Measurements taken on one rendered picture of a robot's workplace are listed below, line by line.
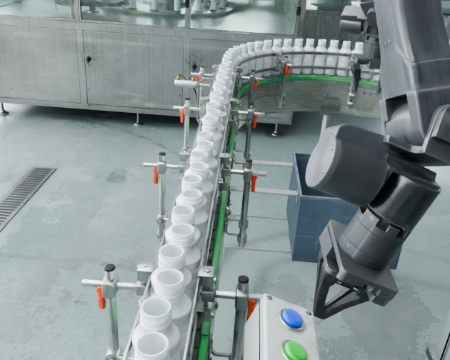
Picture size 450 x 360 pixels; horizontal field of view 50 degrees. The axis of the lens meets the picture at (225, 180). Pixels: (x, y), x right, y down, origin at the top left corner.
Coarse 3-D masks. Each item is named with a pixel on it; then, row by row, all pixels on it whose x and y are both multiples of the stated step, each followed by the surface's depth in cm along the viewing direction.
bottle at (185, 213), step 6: (180, 204) 81; (174, 210) 80; (180, 210) 82; (186, 210) 82; (192, 210) 81; (174, 216) 79; (180, 216) 79; (186, 216) 79; (192, 216) 79; (174, 222) 80; (180, 222) 79; (186, 222) 79; (192, 222) 80; (168, 228) 83; (168, 234) 81; (198, 234) 81; (168, 240) 80; (198, 240) 81; (198, 246) 82
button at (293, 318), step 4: (284, 312) 65; (288, 312) 65; (292, 312) 66; (296, 312) 66; (284, 316) 65; (288, 316) 65; (292, 316) 65; (296, 316) 65; (300, 316) 66; (284, 320) 65; (288, 320) 64; (292, 320) 64; (296, 320) 65; (300, 320) 65; (292, 324) 64; (296, 324) 64; (300, 324) 65
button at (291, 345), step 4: (288, 344) 60; (292, 344) 60; (296, 344) 61; (300, 344) 61; (284, 348) 60; (288, 348) 59; (292, 348) 60; (296, 348) 60; (300, 348) 60; (304, 348) 61; (288, 352) 59; (292, 352) 59; (296, 352) 59; (300, 352) 60; (304, 352) 60; (292, 356) 59; (296, 356) 59; (300, 356) 59; (304, 356) 59
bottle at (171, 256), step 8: (160, 248) 70; (168, 248) 71; (176, 248) 71; (160, 256) 69; (168, 256) 71; (176, 256) 68; (184, 256) 70; (160, 264) 69; (168, 264) 68; (176, 264) 68; (184, 264) 70; (184, 272) 70; (152, 280) 70; (184, 280) 70; (152, 288) 70
